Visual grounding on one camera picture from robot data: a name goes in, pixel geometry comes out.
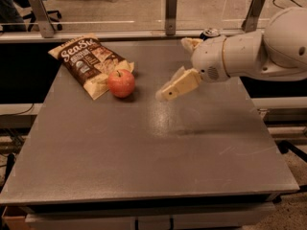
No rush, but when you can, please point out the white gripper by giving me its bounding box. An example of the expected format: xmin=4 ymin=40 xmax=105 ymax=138
xmin=155 ymin=36 xmax=229 ymax=102

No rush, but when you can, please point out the red apple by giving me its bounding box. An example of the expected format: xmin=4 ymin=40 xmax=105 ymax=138
xmin=107 ymin=69 xmax=135 ymax=98

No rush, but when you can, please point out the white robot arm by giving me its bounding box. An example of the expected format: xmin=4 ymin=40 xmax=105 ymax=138
xmin=155 ymin=7 xmax=307 ymax=101

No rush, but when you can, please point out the brown chip bag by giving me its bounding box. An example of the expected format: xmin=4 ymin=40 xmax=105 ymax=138
xmin=49 ymin=34 xmax=134 ymax=100

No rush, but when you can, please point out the blue soda can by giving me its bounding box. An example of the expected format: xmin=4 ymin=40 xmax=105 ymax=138
xmin=200 ymin=28 xmax=220 ymax=40

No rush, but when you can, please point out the metal railing bar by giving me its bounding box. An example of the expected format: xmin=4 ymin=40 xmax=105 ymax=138
xmin=0 ymin=28 xmax=248 ymax=44

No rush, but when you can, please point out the cardboard box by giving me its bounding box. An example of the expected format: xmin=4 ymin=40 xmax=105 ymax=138
xmin=2 ymin=206 xmax=32 ymax=230

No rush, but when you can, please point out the middle metal bracket post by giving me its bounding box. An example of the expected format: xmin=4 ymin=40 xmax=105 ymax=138
xmin=165 ymin=0 xmax=177 ymax=35

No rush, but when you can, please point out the metal bracket post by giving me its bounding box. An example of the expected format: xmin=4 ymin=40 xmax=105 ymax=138
xmin=165 ymin=0 xmax=177 ymax=35
xmin=28 ymin=0 xmax=55 ymax=38
xmin=241 ymin=0 xmax=266 ymax=33

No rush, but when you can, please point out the right metal bracket post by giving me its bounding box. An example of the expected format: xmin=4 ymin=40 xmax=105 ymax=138
xmin=241 ymin=0 xmax=266 ymax=33

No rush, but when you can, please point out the left metal bracket post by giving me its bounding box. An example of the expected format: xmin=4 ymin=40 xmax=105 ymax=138
xmin=28 ymin=0 xmax=55 ymax=38

